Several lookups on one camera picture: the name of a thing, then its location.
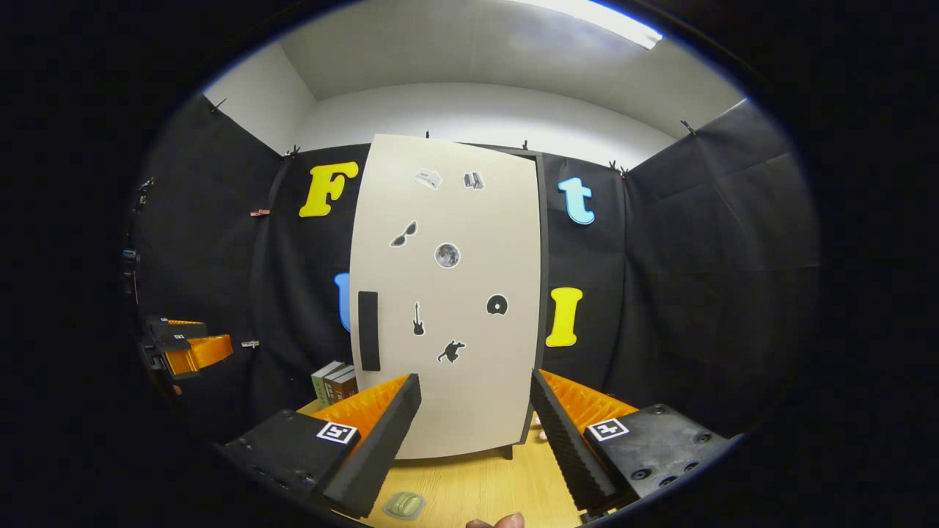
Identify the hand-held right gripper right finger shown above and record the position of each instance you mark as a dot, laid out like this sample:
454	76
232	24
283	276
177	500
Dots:
565	447

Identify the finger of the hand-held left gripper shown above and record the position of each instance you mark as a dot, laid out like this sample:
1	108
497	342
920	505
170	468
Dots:
194	353
176	328

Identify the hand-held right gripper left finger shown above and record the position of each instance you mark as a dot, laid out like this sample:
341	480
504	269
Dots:
381	447

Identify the grey cabinet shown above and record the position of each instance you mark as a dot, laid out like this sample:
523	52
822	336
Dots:
507	452

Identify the green coaster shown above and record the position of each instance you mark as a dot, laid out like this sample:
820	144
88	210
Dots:
405	505

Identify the beige cabinet door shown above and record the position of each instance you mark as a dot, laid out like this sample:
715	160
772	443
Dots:
484	220

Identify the thin brown book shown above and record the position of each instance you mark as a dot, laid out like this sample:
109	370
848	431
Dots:
329	391

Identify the green book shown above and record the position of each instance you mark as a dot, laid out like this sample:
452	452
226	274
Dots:
319	389

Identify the black backdrop cloth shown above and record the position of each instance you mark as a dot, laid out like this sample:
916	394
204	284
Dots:
697	293

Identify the ceiling light panel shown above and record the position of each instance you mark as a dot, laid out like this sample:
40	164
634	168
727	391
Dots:
609	22

